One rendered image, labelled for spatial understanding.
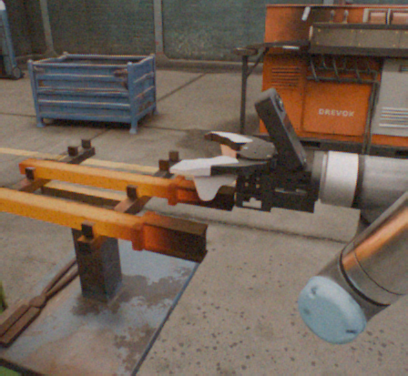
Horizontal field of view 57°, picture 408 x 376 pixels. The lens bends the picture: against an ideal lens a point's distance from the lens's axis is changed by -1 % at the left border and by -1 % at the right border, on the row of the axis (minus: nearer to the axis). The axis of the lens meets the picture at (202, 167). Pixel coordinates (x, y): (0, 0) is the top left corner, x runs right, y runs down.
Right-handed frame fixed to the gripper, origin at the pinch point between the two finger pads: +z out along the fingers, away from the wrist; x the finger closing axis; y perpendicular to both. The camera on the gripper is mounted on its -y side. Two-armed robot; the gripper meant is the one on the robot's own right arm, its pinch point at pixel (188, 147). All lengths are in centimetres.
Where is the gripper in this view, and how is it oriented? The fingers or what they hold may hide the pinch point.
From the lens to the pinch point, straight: 58.1
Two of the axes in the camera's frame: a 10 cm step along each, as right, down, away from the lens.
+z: -9.5, -1.3, 3.0
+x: 3.2, -3.8, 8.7
